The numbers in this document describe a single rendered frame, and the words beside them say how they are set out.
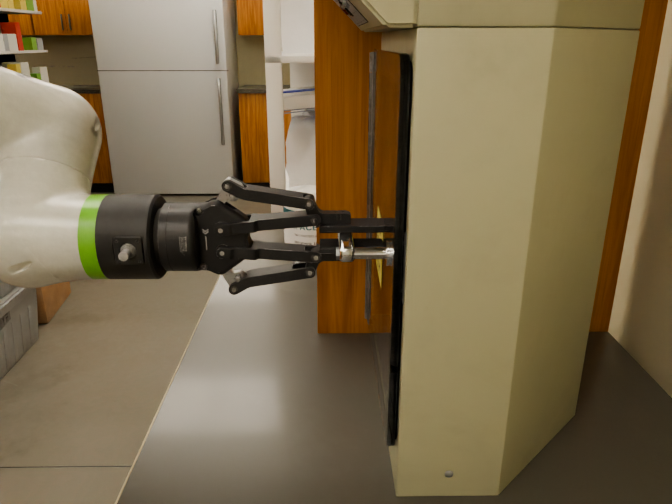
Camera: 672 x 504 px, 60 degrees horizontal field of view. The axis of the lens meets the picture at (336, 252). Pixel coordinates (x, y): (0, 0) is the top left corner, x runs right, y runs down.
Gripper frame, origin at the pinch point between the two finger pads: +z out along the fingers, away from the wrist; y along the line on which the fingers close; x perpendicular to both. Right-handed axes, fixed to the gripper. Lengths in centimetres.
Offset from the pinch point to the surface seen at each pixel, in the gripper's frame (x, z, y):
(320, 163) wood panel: 26.2, -3.6, 2.8
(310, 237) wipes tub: 57, -6, -19
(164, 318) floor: 220, -90, -119
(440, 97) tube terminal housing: -10.9, 6.7, 15.6
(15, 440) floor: 120, -119, -120
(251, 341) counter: 23.7, -15.1, -25.9
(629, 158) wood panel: 26, 43, 3
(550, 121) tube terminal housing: -10.1, 16.4, 13.6
